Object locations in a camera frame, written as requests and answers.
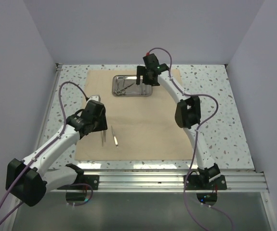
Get steel pointed tweezers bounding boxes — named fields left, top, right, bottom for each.
left=101, top=130, right=106, bottom=147

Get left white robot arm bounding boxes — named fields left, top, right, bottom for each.
left=5, top=95, right=107, bottom=206

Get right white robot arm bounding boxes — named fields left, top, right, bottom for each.
left=136, top=53, right=221, bottom=189

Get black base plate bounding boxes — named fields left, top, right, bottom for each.
left=57, top=175, right=100, bottom=190
left=183, top=174, right=227, bottom=191

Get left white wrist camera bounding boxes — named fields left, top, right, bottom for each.
left=87, top=95, right=101, bottom=102

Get steel instrument tray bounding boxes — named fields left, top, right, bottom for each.
left=112, top=75, right=152, bottom=97

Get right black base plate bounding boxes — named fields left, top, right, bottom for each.
left=183, top=174, right=227, bottom=191

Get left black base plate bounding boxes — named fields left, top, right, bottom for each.
left=57, top=175, right=100, bottom=190

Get aluminium mounting rail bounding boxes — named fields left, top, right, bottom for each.
left=83, top=169, right=268, bottom=193

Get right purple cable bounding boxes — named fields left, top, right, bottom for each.
left=145, top=47, right=237, bottom=231

